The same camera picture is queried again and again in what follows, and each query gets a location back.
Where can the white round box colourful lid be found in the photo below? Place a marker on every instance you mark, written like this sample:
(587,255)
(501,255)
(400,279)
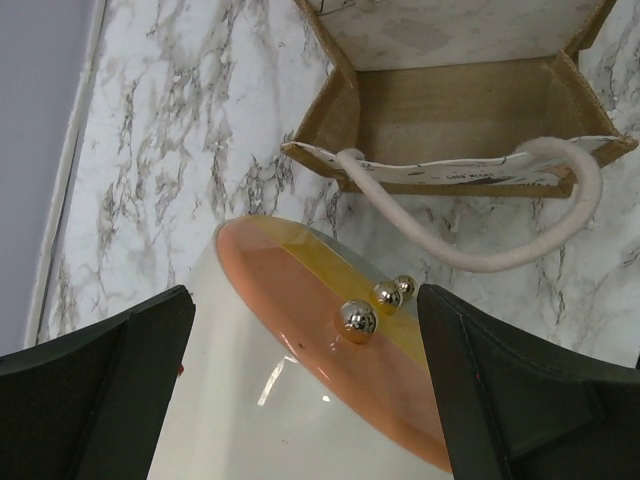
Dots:
(304,362)

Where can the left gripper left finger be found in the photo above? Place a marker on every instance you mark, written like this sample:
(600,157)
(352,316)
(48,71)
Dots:
(91,404)

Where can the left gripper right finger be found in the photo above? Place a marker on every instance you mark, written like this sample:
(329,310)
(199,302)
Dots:
(515,406)

